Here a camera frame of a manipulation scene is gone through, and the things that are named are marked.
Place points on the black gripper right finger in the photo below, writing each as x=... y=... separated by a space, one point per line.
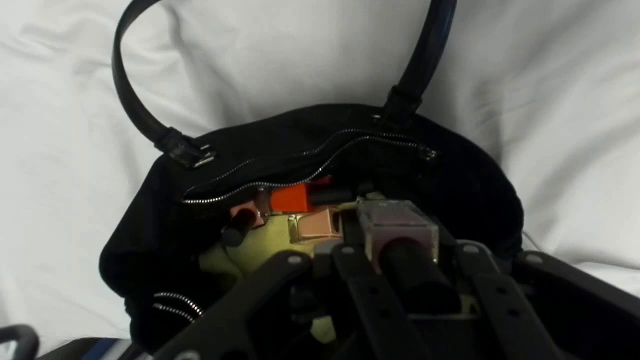
x=533 y=313

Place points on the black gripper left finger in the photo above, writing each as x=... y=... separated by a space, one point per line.
x=372 y=313

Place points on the pale pink nail polish bottle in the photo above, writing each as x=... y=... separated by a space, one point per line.
x=397 y=227

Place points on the peach nail polish bottle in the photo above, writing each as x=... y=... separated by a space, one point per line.
x=317 y=224

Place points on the orange-red nail polish bottle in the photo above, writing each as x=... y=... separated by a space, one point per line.
x=293 y=198

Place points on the nude beige nail polish bottle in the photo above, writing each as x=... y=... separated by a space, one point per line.
x=245 y=215

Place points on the yellow cloth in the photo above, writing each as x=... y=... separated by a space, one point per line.
x=260 y=246

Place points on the white tablecloth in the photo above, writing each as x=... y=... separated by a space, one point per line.
x=301 y=52

